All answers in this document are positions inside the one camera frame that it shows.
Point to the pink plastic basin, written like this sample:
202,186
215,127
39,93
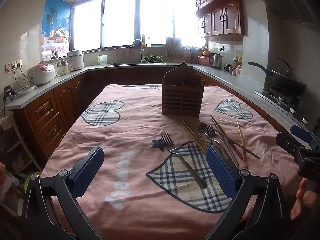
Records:
203,60

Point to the spice jars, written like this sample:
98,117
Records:
234,71

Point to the large kitchen window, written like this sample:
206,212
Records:
120,20

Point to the green and white jug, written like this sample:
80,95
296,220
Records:
102,60

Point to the paper towel roll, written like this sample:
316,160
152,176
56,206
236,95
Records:
46,55

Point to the range hood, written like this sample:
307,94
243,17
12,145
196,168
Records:
290,0

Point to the wooden upper cabinets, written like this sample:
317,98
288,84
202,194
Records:
222,7

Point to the gold metal chopstick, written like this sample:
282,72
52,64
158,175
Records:
190,134

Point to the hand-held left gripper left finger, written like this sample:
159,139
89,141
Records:
86,172

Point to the black wok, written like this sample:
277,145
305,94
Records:
287,82

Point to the wooden utensil holder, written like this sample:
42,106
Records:
182,97

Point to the small black clamp gadget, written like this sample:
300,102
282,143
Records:
8,93

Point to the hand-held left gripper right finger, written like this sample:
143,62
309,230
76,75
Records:
221,175

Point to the wooden cabinets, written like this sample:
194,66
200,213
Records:
50,115
222,7

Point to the wall socket strip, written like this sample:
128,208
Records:
13,65

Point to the gas stove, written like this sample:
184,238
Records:
282,98

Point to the knife block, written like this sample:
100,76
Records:
192,56

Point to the silver spoon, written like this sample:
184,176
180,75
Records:
203,127

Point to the sauce bottles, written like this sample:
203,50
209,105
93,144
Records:
237,61

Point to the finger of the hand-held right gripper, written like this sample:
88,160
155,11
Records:
287,142
300,131

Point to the chrome kitchen faucet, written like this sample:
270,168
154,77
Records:
141,48

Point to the red patterned wooden chopstick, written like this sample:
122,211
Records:
241,140

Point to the fruit and palm wall poster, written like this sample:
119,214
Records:
56,22

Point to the large white cooker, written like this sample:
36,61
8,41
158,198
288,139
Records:
75,60

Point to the steel electric kettle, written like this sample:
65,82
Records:
216,61

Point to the person's right hand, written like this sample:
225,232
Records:
306,202

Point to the green plastic bowl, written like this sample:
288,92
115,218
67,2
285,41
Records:
31,180

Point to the silver fork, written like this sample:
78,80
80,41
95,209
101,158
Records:
211,132

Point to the small wall switch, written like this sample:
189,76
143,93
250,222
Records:
304,121

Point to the white rice cooker pink lid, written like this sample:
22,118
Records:
41,73

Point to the white storage rack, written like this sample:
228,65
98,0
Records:
17,145

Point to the green leafy vegetables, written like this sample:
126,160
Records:
151,59

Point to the wooden lower cabinets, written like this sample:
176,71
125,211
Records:
50,115

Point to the pink plaid-heart blanket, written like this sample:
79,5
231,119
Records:
120,130

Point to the tall bottle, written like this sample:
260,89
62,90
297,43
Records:
143,40

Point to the white wall socket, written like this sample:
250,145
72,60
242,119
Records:
220,48

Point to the kitchen sink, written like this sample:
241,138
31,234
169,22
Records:
125,64

